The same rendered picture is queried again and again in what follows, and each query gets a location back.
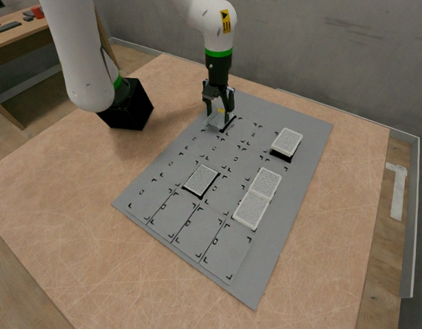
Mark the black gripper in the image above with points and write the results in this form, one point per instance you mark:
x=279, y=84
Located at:
x=222, y=79

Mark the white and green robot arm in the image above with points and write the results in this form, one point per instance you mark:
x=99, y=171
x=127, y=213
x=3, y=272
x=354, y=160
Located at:
x=83, y=58

